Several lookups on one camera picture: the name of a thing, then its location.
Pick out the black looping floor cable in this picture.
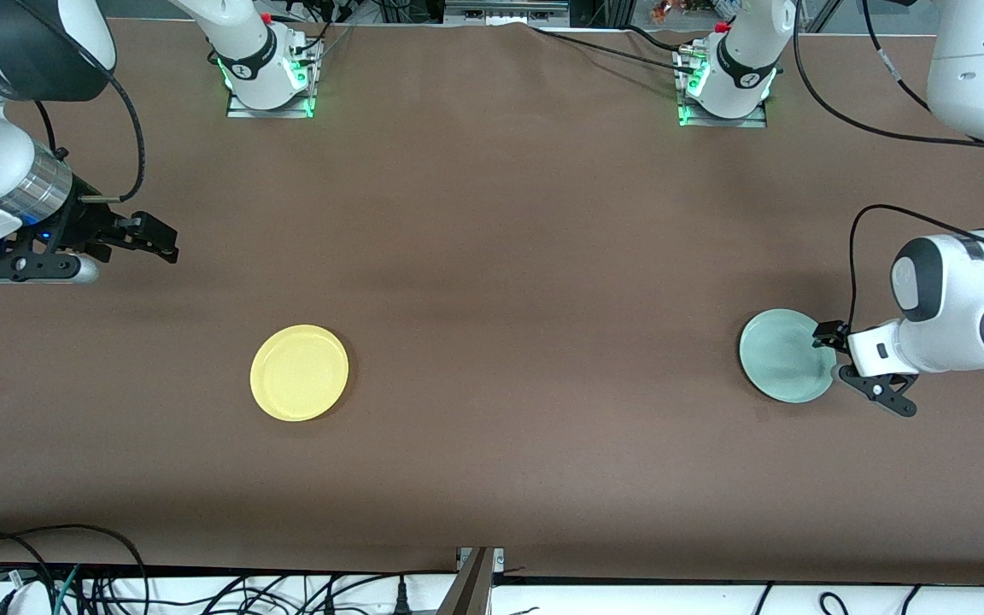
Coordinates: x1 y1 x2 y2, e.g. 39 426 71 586
0 524 149 615

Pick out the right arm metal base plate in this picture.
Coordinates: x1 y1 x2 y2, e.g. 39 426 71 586
227 38 316 119

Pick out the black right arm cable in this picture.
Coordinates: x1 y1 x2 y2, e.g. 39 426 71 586
9 0 146 203

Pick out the long black table cable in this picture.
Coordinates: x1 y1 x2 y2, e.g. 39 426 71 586
529 24 702 67

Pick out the pale green plate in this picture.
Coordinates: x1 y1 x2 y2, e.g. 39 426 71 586
739 308 837 404

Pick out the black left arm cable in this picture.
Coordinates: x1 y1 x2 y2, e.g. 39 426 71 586
791 0 984 330

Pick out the brown table cover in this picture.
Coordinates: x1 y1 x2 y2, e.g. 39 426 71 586
0 17 984 586

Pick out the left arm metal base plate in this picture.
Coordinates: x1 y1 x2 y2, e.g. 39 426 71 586
678 47 768 129

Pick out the teal cable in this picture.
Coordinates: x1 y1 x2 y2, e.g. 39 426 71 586
50 564 83 615

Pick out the silver power strip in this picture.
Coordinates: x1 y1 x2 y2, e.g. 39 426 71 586
445 0 570 26

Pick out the yellow plate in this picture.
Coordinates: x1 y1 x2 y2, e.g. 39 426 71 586
250 325 349 422

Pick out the aluminium profile post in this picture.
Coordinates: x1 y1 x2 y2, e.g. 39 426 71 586
436 547 506 615

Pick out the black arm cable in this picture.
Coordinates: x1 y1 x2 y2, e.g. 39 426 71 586
791 0 984 330
9 0 146 203

